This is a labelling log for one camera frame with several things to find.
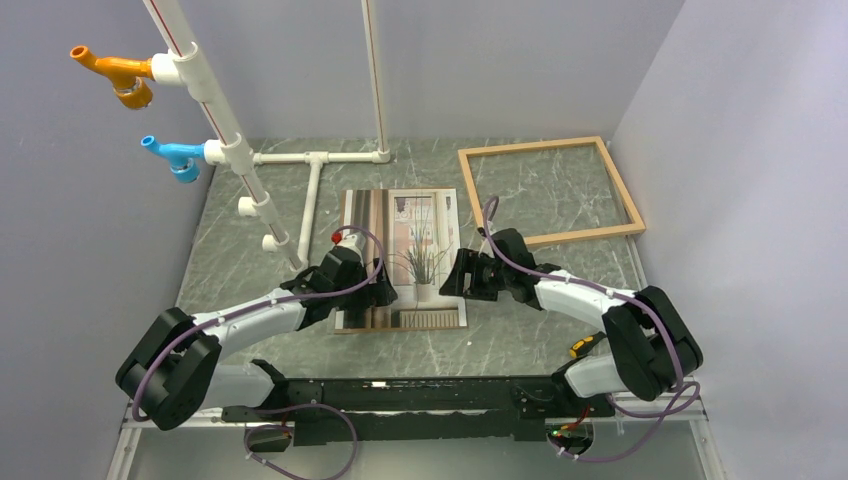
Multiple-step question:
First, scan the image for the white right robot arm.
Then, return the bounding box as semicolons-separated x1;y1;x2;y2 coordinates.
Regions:
439;228;704;416

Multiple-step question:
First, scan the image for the orange pipe fitting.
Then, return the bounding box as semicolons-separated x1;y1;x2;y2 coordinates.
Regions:
69;45;153;110

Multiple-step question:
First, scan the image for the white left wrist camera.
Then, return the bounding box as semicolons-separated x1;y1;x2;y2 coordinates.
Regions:
331;230;366;263

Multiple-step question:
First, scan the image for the brown frame backing board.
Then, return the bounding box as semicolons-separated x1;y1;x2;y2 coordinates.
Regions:
333;186;469;336

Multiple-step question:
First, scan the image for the wooden picture frame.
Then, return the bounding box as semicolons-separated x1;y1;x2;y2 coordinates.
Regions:
457;136;647;247

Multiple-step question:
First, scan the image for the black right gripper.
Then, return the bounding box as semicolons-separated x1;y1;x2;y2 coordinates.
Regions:
439;248;513;301

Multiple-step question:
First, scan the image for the black yellow screwdriver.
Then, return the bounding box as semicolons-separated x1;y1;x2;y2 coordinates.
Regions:
569;332;607;359

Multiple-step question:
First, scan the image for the white pvc pipe rack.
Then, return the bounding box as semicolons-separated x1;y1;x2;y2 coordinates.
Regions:
144;1;391;271

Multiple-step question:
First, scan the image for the printed plant photo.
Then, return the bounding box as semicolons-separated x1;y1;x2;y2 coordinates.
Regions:
335;188;469;331

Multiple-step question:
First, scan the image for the blue pipe fitting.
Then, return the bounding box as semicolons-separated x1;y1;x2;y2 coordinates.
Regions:
140;135;205;184

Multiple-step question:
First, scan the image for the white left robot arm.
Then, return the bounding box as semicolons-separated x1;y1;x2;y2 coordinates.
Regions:
115;246;398;431

